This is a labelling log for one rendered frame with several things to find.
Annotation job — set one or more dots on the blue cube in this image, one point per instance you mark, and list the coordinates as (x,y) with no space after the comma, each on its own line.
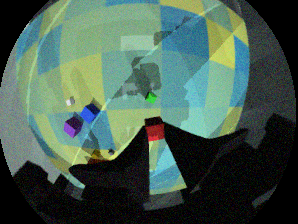
(90,112)

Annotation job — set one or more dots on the purple cube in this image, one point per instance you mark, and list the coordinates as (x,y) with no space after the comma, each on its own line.
(72,126)

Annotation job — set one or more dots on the red block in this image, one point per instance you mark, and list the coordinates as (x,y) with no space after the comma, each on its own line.
(155,128)

